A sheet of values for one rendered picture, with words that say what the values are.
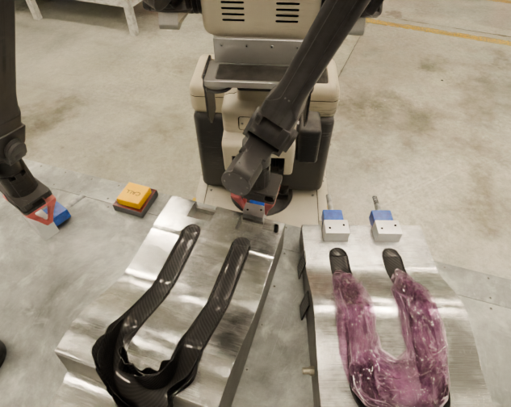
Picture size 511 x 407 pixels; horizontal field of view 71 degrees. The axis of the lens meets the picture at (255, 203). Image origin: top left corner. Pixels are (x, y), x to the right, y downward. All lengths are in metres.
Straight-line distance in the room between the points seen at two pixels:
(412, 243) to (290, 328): 0.31
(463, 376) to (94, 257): 0.74
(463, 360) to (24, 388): 0.74
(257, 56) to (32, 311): 0.74
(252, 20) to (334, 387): 0.77
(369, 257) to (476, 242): 1.38
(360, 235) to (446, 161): 1.75
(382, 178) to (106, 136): 1.77
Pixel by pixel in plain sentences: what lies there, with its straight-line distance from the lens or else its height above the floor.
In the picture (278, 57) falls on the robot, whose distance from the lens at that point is 0.94.
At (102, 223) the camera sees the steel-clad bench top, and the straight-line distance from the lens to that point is 0.94.
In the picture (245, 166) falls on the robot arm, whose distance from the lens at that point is 0.62.
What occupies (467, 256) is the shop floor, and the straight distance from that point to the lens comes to 2.05.
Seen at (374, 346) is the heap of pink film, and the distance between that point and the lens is 0.64.
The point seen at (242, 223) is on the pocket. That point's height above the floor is 0.86.
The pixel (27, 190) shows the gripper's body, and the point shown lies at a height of 0.95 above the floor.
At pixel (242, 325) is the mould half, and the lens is 0.63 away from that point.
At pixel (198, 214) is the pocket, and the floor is 0.86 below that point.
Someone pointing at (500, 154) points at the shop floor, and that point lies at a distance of 2.73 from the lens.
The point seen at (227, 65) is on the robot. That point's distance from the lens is 0.95.
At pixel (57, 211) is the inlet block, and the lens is 0.95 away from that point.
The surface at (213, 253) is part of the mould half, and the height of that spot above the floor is 0.89.
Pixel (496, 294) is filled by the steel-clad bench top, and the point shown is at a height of 0.80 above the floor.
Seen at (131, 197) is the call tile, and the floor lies 0.84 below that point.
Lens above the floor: 1.48
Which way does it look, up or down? 48 degrees down
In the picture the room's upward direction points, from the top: straight up
